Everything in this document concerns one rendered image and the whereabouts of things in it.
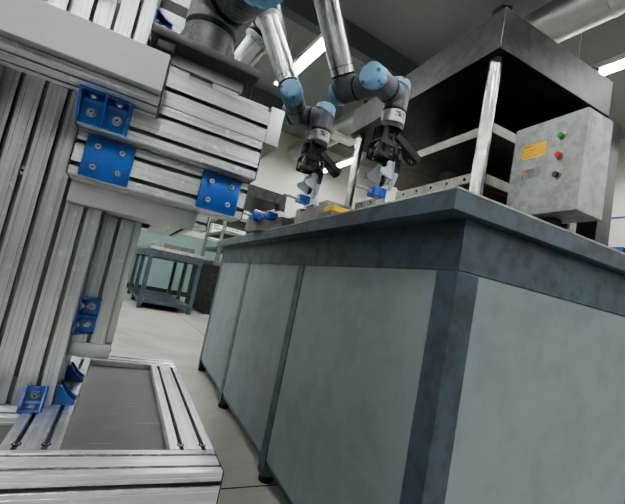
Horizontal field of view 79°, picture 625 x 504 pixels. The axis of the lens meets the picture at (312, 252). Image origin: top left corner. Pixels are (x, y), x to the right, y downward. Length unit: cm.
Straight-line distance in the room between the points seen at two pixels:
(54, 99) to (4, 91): 9
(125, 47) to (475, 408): 85
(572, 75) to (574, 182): 85
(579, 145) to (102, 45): 156
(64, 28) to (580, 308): 106
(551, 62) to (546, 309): 164
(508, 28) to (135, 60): 171
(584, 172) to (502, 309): 105
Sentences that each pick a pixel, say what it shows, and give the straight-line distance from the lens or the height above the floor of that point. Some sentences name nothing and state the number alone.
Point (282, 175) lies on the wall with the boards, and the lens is 940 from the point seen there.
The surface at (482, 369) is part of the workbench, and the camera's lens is 74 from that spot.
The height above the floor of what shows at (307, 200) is 91.
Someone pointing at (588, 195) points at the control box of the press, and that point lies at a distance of 174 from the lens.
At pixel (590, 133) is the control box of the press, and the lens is 180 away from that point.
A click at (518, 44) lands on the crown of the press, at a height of 187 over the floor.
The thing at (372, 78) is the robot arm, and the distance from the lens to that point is 121.
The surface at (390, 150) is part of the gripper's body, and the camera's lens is 122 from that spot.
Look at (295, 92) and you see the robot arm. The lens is 135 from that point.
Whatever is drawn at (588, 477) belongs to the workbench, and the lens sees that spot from 106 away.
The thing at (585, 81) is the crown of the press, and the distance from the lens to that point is 252.
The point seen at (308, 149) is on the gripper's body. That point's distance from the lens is 144.
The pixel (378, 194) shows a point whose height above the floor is 92.
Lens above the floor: 59
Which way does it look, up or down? 6 degrees up
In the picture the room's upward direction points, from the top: 11 degrees clockwise
